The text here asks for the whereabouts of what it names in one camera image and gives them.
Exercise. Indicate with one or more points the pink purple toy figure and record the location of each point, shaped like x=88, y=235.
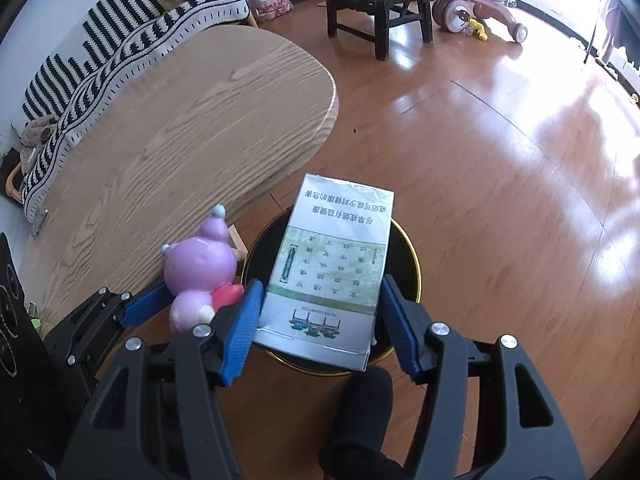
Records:
x=200, y=265

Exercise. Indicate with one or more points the tan wooden block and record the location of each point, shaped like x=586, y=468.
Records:
x=237, y=245

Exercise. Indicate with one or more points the person's black sock foot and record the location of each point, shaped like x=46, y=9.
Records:
x=360, y=425

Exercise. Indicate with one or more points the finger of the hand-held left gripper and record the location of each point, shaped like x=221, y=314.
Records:
x=145, y=305

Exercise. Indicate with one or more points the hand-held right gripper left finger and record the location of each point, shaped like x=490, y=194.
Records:
x=240, y=330

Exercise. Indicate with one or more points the silver printed carton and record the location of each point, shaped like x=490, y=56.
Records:
x=330, y=270

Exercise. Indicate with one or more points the beige stuffed toy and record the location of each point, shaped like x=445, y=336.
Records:
x=35, y=140

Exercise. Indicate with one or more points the wooden sofa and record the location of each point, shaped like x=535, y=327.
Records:
x=12, y=185

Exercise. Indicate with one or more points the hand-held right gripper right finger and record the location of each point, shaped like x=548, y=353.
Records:
x=400, y=330

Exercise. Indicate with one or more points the clear filled plastic bag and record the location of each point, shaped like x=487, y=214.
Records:
x=270, y=2

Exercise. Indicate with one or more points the black gold-rimmed trash bin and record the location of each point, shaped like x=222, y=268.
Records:
x=260, y=260

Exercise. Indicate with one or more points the yellow toy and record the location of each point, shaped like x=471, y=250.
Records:
x=477, y=30

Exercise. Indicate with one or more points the pink ride-on toy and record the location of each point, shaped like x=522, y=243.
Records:
x=480, y=0

